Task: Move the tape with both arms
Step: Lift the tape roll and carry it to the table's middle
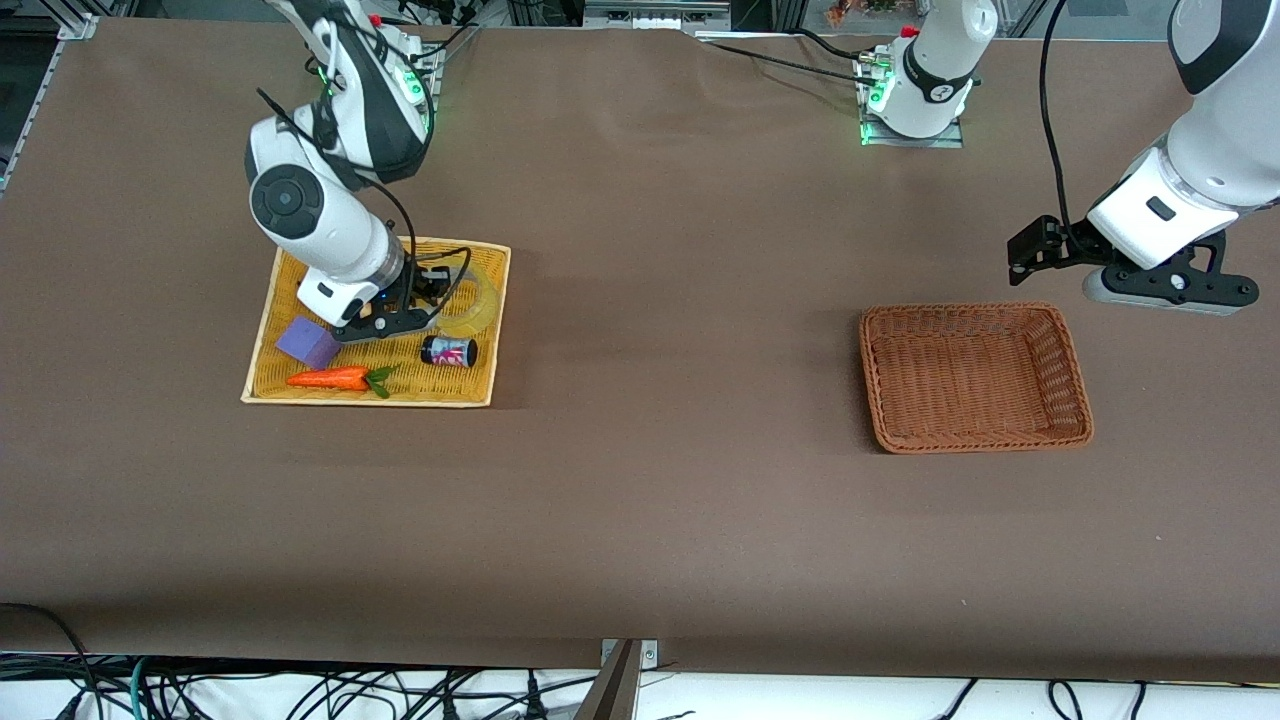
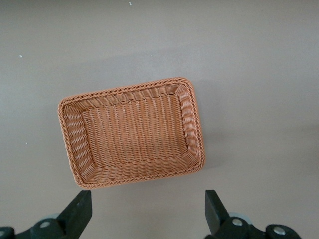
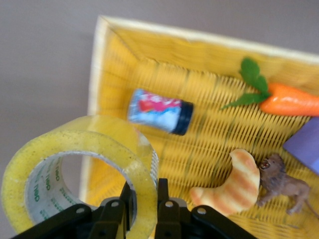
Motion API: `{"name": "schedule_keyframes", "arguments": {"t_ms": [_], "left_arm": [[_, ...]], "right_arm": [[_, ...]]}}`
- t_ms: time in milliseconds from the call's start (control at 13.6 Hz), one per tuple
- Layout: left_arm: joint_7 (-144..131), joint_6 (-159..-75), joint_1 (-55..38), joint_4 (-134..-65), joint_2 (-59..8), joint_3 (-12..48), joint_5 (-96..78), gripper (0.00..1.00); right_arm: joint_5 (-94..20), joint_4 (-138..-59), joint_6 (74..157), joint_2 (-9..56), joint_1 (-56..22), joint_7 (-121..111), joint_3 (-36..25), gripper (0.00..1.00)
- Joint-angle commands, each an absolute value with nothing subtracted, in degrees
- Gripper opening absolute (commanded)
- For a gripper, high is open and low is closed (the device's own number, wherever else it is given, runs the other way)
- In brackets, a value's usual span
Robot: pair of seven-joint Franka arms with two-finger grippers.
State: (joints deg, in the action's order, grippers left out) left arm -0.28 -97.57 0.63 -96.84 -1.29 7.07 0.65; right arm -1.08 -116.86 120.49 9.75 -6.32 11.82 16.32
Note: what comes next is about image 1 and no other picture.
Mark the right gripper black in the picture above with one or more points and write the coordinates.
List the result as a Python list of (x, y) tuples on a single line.
[(423, 287)]

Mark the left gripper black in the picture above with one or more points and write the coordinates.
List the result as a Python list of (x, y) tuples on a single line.
[(1072, 250)]

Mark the clear packing tape roll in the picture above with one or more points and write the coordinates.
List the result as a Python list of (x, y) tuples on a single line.
[(485, 305)]

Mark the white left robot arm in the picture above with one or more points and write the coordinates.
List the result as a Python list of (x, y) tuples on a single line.
[(1220, 150)]

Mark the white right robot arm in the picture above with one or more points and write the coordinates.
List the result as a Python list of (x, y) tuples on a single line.
[(330, 230)]

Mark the small blue printed can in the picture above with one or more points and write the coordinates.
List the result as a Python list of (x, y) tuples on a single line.
[(450, 352)]

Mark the yellow wicker basket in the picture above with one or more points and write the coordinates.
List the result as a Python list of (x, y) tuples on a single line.
[(440, 385)]

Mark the brown wicker basket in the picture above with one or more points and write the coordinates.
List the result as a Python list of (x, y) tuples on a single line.
[(975, 375)]

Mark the purple foam cube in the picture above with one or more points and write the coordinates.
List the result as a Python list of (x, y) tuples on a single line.
[(305, 342)]

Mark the orange toy carrot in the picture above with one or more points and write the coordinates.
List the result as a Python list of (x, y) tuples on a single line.
[(325, 379)]

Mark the grey metal equipment box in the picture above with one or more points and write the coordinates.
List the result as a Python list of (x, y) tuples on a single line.
[(655, 14)]

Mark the dark metal support bar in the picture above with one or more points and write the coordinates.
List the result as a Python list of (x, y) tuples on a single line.
[(612, 690)]

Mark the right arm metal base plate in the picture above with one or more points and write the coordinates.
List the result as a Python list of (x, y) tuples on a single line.
[(432, 75)]

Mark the silver table edge bracket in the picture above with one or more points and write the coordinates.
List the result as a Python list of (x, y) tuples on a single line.
[(648, 652)]

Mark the silver table corner bracket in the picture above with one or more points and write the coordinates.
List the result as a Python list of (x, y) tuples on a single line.
[(80, 27)]

